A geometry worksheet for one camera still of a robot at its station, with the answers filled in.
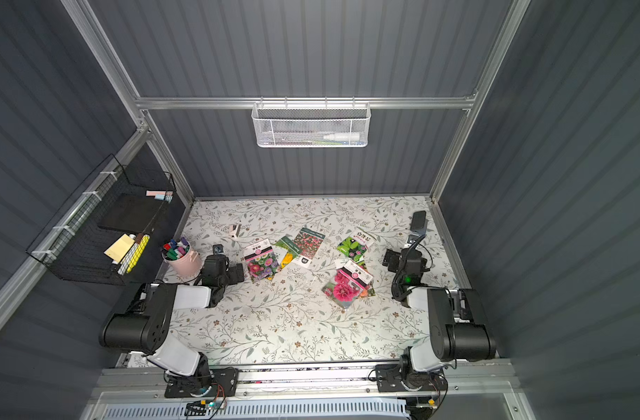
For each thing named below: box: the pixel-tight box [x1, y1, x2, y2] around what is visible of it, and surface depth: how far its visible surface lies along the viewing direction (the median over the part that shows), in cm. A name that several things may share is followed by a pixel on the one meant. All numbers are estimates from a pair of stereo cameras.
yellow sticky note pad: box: [103, 232, 136, 265], surface depth 71 cm
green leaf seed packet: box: [337, 227, 377, 269], surface depth 106 cm
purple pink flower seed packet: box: [243, 238, 280, 284], surface depth 101 cm
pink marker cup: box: [160, 236, 202, 278], surface depth 91 cm
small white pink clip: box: [229, 224, 242, 239], surface depth 110 cm
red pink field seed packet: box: [292, 227, 327, 269], surface depth 107 cm
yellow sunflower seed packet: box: [274, 235, 300, 270], surface depth 104 cm
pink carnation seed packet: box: [321, 281, 376, 310], surface depth 93 cm
